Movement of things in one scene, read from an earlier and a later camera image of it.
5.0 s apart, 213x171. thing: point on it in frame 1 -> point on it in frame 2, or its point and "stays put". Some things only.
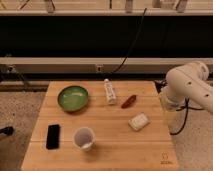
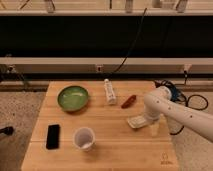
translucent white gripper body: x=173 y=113 -> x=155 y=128
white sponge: x=139 y=121 stays put
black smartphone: x=53 y=136 stays put
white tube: x=110 y=94 stays put
